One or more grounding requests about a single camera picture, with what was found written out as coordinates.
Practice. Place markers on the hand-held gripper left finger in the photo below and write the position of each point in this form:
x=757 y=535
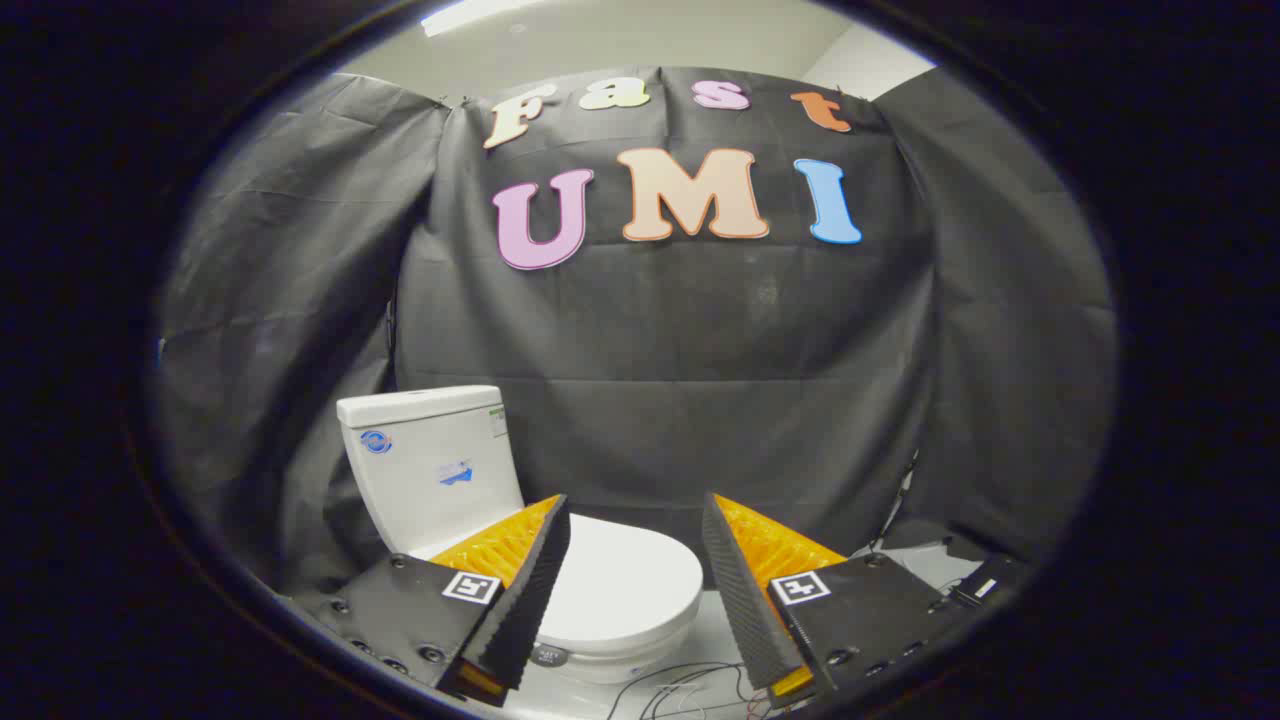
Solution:
x=530 y=600

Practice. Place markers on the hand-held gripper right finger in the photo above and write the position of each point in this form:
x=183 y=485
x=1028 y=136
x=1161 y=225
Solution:
x=745 y=610

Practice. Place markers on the white toilet lid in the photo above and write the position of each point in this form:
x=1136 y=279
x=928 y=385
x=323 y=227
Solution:
x=630 y=590

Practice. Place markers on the white toilet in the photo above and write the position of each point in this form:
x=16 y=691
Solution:
x=430 y=470

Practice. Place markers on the black electronic box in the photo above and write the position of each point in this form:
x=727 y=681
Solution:
x=985 y=585

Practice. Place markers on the black backdrop cloth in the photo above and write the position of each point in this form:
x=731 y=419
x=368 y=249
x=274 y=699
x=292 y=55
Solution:
x=700 y=350

